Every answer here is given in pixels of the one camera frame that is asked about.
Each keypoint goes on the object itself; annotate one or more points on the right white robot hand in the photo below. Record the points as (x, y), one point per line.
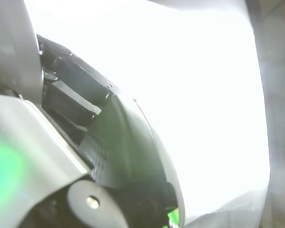
(123, 147)

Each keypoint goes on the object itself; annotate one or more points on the white backdrop cloth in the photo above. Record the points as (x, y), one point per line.
(180, 95)

